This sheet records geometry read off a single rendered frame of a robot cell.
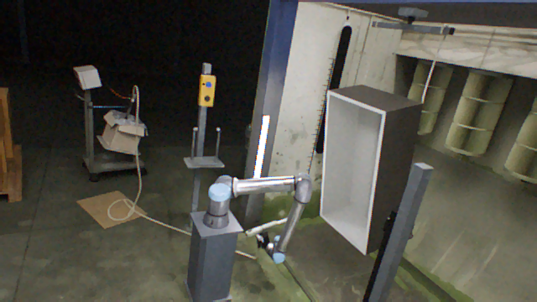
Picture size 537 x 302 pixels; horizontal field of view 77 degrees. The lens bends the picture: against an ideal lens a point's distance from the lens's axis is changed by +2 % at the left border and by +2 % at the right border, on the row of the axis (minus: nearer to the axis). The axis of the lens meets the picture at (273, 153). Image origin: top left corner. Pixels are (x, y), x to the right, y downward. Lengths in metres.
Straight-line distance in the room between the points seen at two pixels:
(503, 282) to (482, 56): 1.80
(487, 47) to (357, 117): 1.14
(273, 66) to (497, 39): 1.76
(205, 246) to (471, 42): 2.67
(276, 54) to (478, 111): 1.78
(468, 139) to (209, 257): 2.38
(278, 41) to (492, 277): 2.59
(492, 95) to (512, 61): 0.31
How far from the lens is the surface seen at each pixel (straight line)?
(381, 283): 1.50
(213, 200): 2.35
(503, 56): 3.21
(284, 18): 2.97
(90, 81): 4.28
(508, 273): 3.37
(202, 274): 2.58
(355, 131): 3.01
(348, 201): 3.37
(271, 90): 3.01
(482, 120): 3.34
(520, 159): 3.12
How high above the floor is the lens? 2.00
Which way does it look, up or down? 20 degrees down
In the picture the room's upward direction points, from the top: 10 degrees clockwise
